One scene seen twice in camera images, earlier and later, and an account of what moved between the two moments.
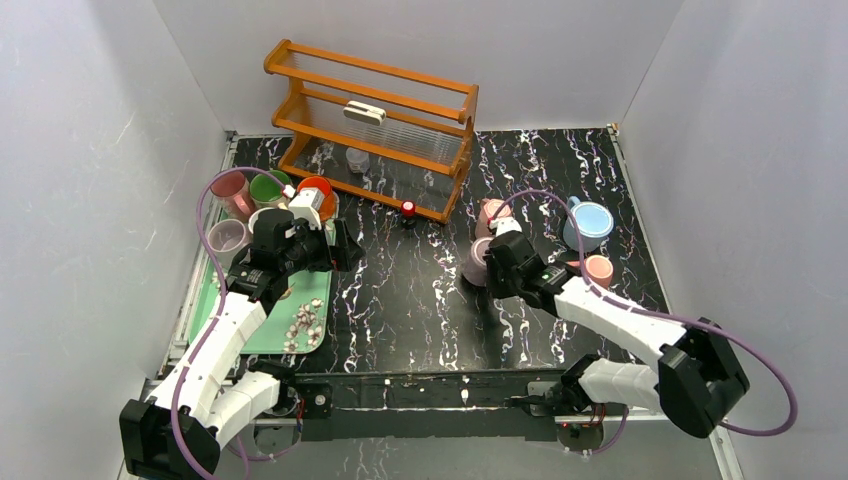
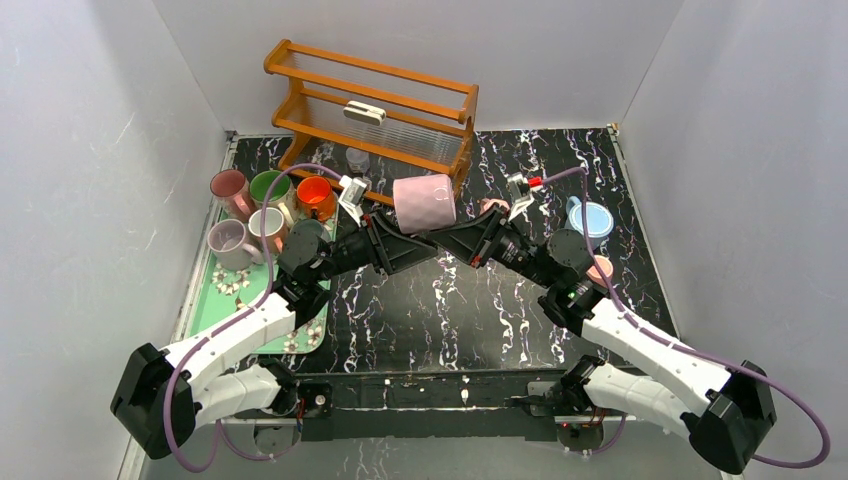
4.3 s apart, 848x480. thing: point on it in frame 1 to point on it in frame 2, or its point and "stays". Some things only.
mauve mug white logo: [227, 238] stays
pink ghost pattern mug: [233, 190] stays
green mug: [265, 190] stays
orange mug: [331, 205] stays
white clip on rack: [365, 113] stays
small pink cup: [599, 269] stays
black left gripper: [342, 245] to [381, 241]
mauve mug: [475, 270] to [424, 202]
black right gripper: [497, 258] to [488, 238]
